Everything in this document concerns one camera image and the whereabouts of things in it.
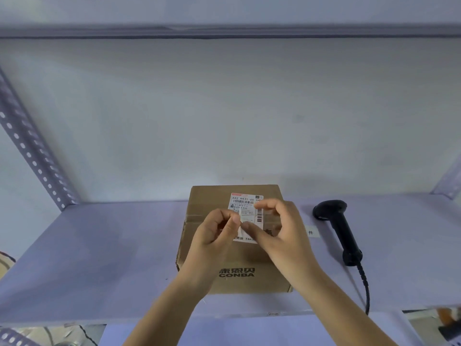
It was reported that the perforated grey metal bar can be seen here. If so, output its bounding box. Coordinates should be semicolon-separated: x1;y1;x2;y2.
0;327;41;346

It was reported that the person's right hand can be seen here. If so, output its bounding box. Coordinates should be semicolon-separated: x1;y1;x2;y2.
241;198;323;291

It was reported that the person's left forearm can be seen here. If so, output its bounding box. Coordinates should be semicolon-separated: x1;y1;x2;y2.
122;273;214;346

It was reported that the black coiled scanner cable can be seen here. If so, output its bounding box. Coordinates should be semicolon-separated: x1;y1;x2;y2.
356;262;371;316

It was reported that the perforated grey shelf upright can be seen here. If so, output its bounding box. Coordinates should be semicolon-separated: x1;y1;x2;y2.
0;66;80;212

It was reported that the person's left hand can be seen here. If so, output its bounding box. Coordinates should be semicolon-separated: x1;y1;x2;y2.
179;208;242;296

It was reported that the brown cardboard box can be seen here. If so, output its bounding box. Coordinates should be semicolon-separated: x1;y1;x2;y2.
176;185;293;295

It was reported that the black barcode scanner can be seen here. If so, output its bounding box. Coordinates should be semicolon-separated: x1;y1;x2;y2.
312;200;364;267

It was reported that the thin black cable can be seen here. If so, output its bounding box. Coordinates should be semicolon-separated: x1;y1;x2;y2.
79;325;98;346

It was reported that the grey shelf beam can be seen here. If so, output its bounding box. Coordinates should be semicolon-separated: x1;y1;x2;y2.
0;22;461;41

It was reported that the orange and black object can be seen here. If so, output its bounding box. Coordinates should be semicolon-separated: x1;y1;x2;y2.
437;307;461;343

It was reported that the person's right forearm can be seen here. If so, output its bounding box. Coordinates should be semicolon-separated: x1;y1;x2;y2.
291;264;398;346

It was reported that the white shipping label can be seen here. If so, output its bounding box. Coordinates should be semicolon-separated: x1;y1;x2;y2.
226;192;266;244

